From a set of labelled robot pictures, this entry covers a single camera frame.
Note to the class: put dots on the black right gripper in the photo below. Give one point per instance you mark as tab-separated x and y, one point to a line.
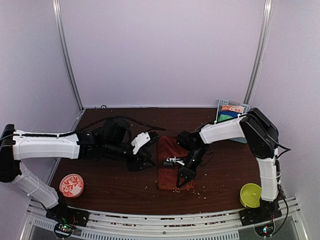
189	174

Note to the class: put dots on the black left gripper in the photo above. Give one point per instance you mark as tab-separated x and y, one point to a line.
141	159

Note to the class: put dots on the dark red towel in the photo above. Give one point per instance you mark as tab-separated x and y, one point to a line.
167	175

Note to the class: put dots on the green microfibre towel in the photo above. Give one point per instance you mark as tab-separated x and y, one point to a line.
225	117

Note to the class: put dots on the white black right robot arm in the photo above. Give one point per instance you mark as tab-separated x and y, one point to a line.
262	137

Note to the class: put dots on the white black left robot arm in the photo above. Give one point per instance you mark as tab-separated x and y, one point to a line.
18	145

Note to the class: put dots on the yellow-green bowl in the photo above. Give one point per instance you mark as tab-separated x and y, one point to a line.
250	195

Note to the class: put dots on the blue folded towel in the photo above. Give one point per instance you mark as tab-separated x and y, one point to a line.
232	114

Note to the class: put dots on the red white patterned plate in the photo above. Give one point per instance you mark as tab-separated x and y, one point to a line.
72	186

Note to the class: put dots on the orange white patterned cloth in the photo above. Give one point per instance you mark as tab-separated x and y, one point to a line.
233	108

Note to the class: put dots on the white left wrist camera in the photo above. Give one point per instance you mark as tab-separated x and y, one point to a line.
144	139

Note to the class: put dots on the aluminium front rail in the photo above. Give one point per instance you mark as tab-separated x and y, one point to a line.
221	225

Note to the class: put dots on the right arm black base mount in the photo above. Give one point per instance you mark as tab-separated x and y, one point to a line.
267	211

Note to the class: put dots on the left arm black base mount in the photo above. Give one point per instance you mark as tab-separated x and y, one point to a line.
64	214

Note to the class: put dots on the left aluminium frame post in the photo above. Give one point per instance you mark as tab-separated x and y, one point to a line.
65	53

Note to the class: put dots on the aluminium frame post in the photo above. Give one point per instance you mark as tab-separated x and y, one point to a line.
65	53
261	47

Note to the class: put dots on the right aluminium frame post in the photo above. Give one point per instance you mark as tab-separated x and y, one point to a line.
261	47

